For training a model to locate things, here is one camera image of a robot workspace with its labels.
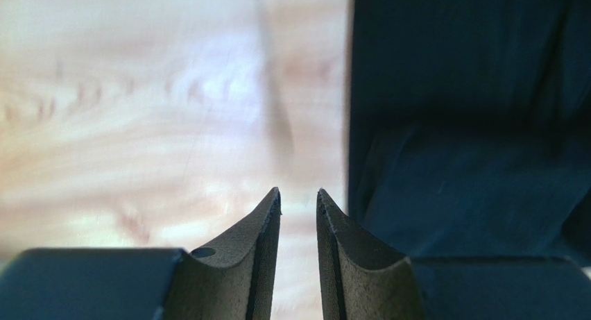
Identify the black t shirt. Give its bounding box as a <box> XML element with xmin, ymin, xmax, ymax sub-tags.
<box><xmin>348</xmin><ymin>0</ymin><xmax>590</xmax><ymax>267</ymax></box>

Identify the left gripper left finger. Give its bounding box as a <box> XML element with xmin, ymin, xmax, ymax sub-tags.
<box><xmin>1</xmin><ymin>188</ymin><xmax>281</xmax><ymax>319</ymax></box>

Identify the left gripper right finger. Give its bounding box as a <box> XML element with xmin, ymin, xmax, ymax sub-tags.
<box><xmin>316</xmin><ymin>190</ymin><xmax>590</xmax><ymax>319</ymax></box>

